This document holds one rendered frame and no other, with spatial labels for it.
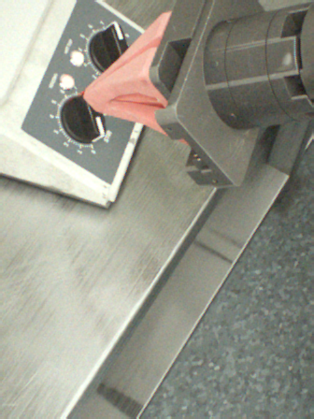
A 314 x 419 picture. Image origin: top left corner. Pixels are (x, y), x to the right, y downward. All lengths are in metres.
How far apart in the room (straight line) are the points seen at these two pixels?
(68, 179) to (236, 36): 0.21
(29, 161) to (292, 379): 0.86
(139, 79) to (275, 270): 1.03
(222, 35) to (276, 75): 0.04
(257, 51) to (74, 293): 0.25
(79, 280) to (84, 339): 0.04
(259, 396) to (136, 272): 0.79
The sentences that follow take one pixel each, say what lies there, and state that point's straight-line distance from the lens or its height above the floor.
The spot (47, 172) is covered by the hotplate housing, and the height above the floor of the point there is 0.78.
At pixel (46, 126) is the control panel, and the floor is 0.81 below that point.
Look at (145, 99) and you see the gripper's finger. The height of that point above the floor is 0.90.
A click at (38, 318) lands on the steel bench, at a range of 0.73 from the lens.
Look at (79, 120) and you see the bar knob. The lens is 0.73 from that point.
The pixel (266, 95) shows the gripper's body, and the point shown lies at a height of 0.97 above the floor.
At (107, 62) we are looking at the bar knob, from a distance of 0.76.
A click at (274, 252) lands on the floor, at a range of 1.60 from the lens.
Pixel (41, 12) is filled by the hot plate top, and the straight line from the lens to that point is 0.74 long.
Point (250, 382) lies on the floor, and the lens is 1.52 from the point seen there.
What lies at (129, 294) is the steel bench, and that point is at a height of 0.75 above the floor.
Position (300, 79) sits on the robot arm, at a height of 0.98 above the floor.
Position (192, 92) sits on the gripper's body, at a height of 0.97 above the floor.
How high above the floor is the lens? 1.43
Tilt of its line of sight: 63 degrees down
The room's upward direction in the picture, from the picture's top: 9 degrees clockwise
